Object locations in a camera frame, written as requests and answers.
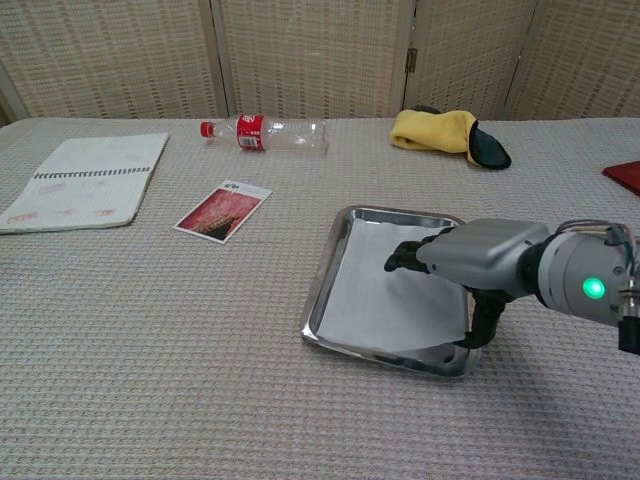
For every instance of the white woven tablecloth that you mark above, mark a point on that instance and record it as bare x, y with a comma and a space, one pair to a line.
175, 350

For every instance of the brass screen hinge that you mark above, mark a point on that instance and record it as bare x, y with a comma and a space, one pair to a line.
411, 59

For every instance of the white spiral notebook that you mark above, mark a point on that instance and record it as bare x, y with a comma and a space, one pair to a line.
85, 190

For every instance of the rectangular metal tray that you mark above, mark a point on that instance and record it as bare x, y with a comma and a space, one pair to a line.
425, 364

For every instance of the empty plastic cola bottle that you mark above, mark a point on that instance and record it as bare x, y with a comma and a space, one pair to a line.
290, 135

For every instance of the beige woven screen panel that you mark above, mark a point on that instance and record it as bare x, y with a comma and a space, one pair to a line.
585, 55
310, 55
110, 55
465, 50

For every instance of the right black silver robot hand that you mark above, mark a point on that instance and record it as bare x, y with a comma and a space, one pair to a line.
475, 255

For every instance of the yellow folded cloth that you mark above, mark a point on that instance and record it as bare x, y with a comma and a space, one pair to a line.
430, 130

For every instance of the red picture postcard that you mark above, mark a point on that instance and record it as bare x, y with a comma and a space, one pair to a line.
220, 212

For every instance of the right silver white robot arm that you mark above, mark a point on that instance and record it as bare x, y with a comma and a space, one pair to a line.
565, 270

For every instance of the black cloth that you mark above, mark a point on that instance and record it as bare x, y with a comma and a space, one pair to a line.
490, 150

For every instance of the red certificate booklet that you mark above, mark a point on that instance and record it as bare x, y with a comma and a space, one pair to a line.
627, 175

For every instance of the white paper sheet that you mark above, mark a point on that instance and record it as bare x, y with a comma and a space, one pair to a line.
370, 290

